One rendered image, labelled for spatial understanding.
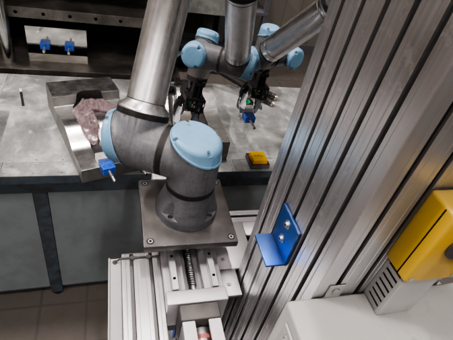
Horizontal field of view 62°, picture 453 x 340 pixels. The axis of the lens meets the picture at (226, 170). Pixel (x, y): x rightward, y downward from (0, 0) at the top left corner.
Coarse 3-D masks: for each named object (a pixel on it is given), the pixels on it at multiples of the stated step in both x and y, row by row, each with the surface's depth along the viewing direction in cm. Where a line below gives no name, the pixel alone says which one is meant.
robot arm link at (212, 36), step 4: (200, 28) 121; (204, 28) 122; (200, 32) 119; (204, 32) 118; (208, 32) 119; (212, 32) 120; (216, 32) 122; (196, 36) 121; (200, 36) 119; (204, 36) 119; (208, 36) 119; (212, 36) 119; (216, 36) 120; (208, 40) 118; (212, 40) 120; (216, 40) 121; (212, 44) 120; (216, 44) 122
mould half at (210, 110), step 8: (176, 88) 162; (208, 88) 167; (208, 96) 165; (208, 104) 163; (168, 112) 156; (184, 112) 158; (208, 112) 161; (216, 112) 163; (184, 120) 154; (208, 120) 157; (216, 120) 158; (216, 128) 153; (224, 136) 149; (224, 144) 147; (224, 152) 150
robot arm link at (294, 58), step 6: (288, 54) 126; (294, 54) 125; (300, 54) 127; (282, 60) 126; (288, 60) 127; (294, 60) 127; (300, 60) 129; (276, 66) 128; (288, 66) 128; (294, 66) 129
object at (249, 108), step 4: (248, 108) 156; (252, 108) 156; (244, 112) 155; (248, 112) 156; (252, 112) 157; (240, 116) 158; (244, 116) 155; (248, 116) 154; (252, 116) 154; (244, 120) 155; (248, 120) 154; (252, 120) 154; (252, 124) 151
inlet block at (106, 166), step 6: (96, 156) 128; (102, 156) 129; (96, 162) 130; (102, 162) 128; (108, 162) 129; (102, 168) 126; (108, 168) 126; (114, 168) 128; (102, 174) 127; (108, 174) 128; (114, 180) 124
